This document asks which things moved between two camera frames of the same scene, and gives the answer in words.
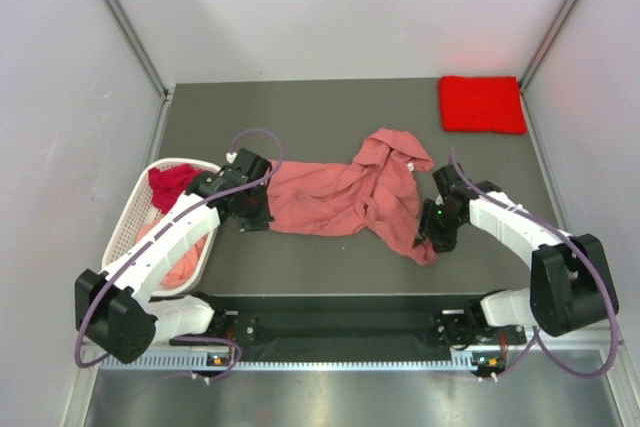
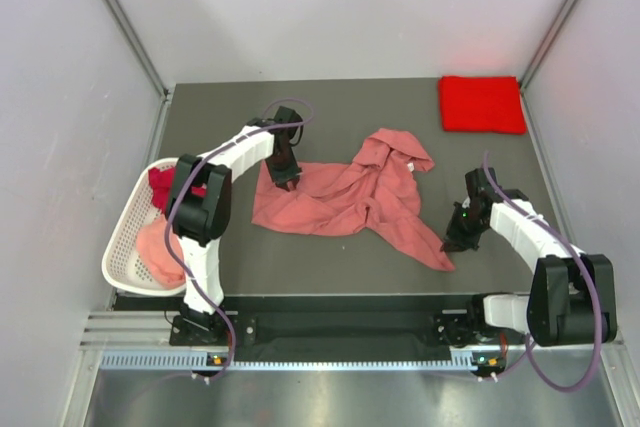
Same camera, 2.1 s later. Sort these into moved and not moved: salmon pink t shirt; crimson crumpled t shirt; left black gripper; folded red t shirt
Moved: left black gripper
Not moved: salmon pink t shirt; folded red t shirt; crimson crumpled t shirt
